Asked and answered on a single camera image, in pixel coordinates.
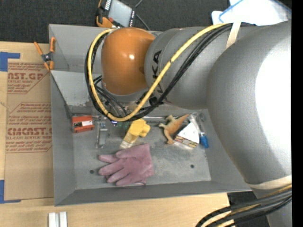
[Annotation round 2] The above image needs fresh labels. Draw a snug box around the brown cardboard board, red print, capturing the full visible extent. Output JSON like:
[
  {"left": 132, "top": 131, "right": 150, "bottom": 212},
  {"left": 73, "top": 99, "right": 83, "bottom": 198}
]
[{"left": 0, "top": 41, "right": 55, "bottom": 202}]

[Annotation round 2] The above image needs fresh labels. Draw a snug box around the small blue cap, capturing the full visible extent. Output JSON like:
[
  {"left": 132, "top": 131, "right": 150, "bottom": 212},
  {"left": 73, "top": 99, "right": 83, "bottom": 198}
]
[{"left": 199, "top": 132, "right": 210, "bottom": 149}]

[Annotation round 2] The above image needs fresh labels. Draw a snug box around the grey metal bin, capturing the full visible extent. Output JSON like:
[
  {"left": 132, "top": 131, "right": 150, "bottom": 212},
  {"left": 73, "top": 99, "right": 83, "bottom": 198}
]
[{"left": 48, "top": 24, "right": 252, "bottom": 207}]

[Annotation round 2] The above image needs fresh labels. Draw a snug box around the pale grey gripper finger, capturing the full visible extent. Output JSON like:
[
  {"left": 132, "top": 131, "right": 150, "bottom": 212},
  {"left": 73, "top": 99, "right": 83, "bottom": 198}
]
[
  {"left": 99, "top": 121, "right": 109, "bottom": 147},
  {"left": 95, "top": 126, "right": 101, "bottom": 149}
]

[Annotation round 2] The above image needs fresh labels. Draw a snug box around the pink rubber glove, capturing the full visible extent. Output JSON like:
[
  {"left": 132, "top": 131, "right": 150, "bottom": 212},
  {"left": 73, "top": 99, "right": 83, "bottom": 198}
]
[{"left": 98, "top": 143, "right": 155, "bottom": 187}]

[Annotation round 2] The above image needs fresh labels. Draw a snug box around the orange toy dinosaur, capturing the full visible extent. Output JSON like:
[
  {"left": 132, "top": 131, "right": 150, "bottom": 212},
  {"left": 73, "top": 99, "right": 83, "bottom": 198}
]
[{"left": 158, "top": 113, "right": 190, "bottom": 145}]

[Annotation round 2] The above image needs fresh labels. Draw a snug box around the yellow and white toy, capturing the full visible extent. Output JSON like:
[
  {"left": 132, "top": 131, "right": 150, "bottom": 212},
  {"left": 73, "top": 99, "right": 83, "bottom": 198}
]
[{"left": 119, "top": 118, "right": 152, "bottom": 149}]

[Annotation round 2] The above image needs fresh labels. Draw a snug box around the red-orange small box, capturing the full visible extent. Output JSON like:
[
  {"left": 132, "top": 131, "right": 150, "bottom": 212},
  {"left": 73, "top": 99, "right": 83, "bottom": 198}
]
[{"left": 71, "top": 114, "right": 95, "bottom": 134}]

